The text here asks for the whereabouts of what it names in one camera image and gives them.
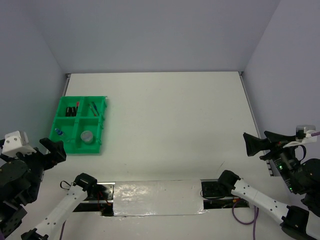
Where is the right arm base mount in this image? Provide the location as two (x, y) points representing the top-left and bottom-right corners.
(199, 179), (249, 210)

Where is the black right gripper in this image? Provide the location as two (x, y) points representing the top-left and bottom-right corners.
(241, 128), (300, 191)

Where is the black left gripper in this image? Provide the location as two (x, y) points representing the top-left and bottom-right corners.
(1, 136), (67, 201)

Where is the green compartment bin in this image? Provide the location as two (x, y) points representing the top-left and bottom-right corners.
(49, 96), (108, 155)

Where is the silver tape sheet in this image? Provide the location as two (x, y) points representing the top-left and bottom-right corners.
(113, 180), (206, 217)

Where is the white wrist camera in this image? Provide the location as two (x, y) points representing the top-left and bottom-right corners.
(2, 130), (37, 158)
(283, 125), (320, 148)

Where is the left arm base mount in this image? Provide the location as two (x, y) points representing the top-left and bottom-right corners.
(73, 182), (115, 217)

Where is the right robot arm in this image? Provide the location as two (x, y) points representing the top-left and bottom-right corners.
(217, 125), (320, 240)

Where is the red gel pen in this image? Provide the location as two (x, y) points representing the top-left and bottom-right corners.
(88, 103), (97, 117)

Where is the blue gel pen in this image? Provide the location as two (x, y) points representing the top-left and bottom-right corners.
(91, 101), (100, 116)

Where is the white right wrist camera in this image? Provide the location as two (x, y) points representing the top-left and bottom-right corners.
(283, 125), (320, 148)

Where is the clear tub of paperclips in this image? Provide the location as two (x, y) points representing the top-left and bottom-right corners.
(80, 130), (95, 145)

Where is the clear blue-capped glue bottle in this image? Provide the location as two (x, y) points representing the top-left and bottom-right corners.
(54, 128), (71, 143)

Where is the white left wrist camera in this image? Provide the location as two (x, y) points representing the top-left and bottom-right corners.
(2, 130), (37, 158)

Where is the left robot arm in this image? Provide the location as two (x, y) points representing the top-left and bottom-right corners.
(0, 136), (98, 240)

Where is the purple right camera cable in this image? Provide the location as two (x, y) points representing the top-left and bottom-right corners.
(231, 129), (320, 240)

